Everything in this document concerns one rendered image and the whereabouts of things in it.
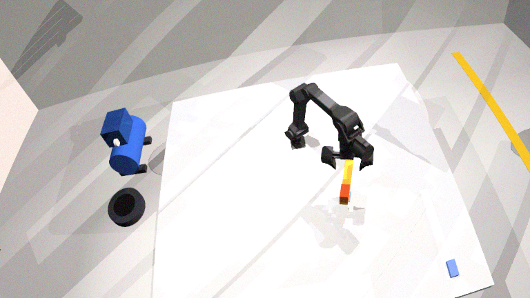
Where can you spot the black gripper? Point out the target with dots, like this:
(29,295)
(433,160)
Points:
(328,156)

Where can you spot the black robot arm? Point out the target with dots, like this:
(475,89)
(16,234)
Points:
(344,119)

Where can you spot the light blue rectangular block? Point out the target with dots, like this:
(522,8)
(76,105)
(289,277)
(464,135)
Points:
(452,268)

